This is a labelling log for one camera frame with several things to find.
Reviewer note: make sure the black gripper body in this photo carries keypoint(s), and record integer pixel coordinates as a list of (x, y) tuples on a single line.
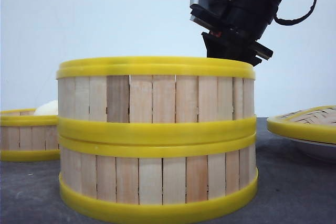
[(235, 49)]

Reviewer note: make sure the woven steamer lid yellow rim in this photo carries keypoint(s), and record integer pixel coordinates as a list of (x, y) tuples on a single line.
[(314, 124)]

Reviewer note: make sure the wooden steamer drawer yellow rims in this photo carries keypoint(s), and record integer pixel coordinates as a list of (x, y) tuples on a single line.
[(26, 137)]

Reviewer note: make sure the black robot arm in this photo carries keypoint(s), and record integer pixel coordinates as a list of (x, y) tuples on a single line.
[(236, 27)]

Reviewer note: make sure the middle wooden steamer drawer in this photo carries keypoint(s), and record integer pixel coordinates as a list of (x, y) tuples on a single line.
[(155, 103)]

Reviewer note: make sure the white ceramic plate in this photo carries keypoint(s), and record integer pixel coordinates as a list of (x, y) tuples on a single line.
[(318, 150)]

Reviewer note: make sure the bottom wooden steamer drawer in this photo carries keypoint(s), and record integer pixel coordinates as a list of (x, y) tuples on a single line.
[(157, 182)]

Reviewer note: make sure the white steamed bun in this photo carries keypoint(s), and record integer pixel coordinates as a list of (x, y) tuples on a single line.
[(50, 108)]

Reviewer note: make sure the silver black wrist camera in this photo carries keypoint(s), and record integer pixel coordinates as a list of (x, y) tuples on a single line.
[(204, 9)]

